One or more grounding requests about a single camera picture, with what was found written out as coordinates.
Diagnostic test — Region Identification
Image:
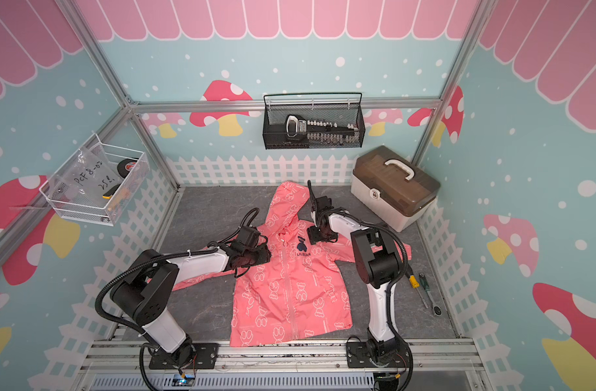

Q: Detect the white brown storage toolbox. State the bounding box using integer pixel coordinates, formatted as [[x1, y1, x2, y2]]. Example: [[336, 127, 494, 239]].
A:
[[351, 146, 441, 232]]

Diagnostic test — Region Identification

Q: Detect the white wire basket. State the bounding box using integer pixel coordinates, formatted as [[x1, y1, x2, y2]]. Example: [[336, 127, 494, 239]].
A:
[[39, 134, 150, 226]]

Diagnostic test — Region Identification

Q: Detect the black wire mesh basket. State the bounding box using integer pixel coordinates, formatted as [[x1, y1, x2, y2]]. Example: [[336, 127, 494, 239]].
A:
[[262, 92, 366, 150]]

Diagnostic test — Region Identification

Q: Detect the clear plastic labelled bag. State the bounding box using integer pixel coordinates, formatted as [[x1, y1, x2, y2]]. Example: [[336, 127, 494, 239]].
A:
[[54, 147, 122, 208]]

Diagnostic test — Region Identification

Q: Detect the socket wrench set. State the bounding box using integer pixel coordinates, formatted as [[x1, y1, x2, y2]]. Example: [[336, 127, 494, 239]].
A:
[[282, 115, 361, 148]]

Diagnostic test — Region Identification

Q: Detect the yellow black screwdriver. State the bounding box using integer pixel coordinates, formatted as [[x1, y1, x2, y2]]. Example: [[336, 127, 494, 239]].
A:
[[405, 266, 430, 309]]

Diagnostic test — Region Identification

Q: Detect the yellow black tool in basket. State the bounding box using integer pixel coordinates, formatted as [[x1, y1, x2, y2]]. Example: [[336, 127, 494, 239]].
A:
[[102, 183, 121, 200]]

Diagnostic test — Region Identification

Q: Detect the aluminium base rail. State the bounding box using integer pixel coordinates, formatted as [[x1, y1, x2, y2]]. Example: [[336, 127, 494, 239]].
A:
[[72, 339, 491, 390]]

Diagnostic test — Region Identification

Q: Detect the black tape roll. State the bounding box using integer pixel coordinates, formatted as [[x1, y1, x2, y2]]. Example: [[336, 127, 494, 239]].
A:
[[116, 158, 138, 179]]

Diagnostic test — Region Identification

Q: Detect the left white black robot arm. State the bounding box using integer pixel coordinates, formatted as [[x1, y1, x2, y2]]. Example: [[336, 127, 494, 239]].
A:
[[94, 208, 271, 370]]

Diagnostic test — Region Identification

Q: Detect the pink child rain jacket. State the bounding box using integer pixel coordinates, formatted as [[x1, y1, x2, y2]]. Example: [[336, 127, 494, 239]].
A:
[[171, 181, 412, 348]]

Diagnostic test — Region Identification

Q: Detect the green handled wrench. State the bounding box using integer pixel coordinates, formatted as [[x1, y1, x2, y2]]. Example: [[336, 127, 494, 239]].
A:
[[419, 273, 442, 316]]

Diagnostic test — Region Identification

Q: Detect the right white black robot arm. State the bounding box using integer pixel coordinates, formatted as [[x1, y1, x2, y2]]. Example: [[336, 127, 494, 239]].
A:
[[308, 182, 414, 390]]

